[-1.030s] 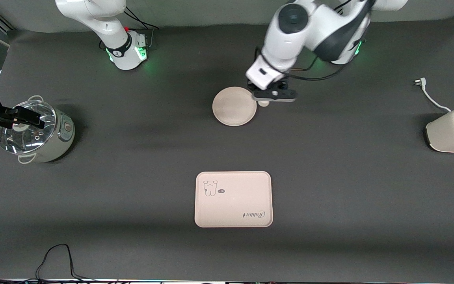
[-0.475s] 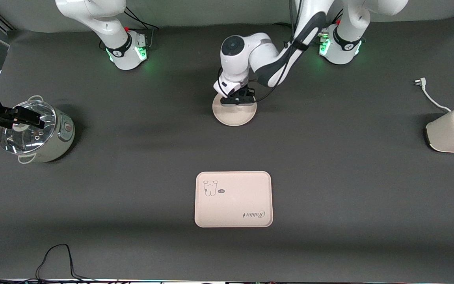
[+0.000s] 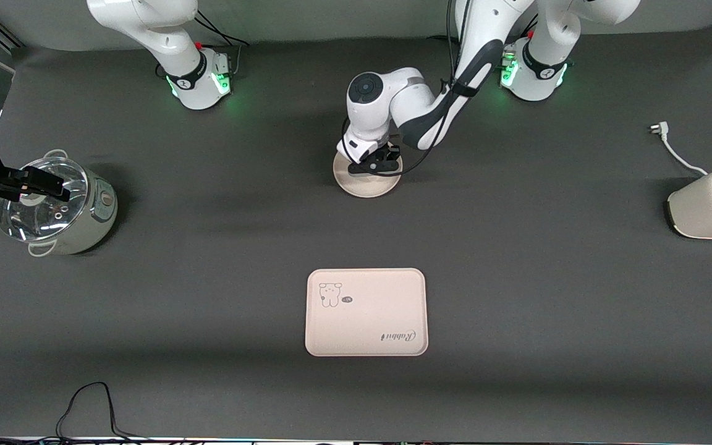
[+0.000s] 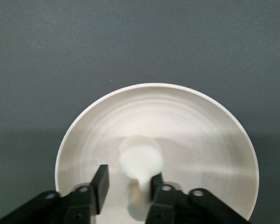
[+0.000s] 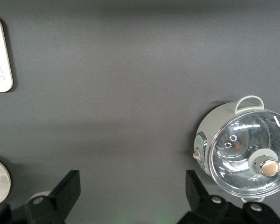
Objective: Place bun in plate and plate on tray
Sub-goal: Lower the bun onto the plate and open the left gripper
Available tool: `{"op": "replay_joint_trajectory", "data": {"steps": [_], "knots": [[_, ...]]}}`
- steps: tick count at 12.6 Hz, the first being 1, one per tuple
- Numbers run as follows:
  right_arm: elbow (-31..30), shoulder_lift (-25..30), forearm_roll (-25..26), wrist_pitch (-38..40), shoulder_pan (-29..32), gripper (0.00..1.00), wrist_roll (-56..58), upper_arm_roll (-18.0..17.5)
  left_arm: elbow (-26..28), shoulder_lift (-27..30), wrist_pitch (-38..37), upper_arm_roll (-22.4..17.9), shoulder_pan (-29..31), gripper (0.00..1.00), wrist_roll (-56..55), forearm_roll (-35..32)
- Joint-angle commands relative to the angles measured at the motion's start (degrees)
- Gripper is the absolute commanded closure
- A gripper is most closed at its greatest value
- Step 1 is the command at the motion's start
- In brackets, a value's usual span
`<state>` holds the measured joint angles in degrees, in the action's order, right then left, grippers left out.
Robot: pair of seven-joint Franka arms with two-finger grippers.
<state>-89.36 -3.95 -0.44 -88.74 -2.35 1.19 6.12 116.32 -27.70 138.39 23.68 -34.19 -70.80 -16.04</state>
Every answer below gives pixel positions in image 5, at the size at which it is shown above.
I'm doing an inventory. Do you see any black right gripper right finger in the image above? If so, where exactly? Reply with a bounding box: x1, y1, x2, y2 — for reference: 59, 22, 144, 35
177, 169, 280, 224

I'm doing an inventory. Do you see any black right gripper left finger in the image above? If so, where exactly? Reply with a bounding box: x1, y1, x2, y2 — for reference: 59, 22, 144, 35
0, 169, 81, 224

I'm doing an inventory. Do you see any beige rectangular rabbit tray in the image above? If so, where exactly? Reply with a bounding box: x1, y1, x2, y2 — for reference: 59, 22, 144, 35
0, 14, 14, 93

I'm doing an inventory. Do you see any glass pot lid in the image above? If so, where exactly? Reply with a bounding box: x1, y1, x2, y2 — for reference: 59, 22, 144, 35
209, 109, 280, 199

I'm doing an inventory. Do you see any steel pot with glass lid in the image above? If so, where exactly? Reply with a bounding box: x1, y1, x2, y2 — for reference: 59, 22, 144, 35
192, 95, 280, 203

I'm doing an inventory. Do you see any dark grey table cloth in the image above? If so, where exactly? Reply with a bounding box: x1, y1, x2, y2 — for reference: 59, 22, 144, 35
0, 0, 280, 224

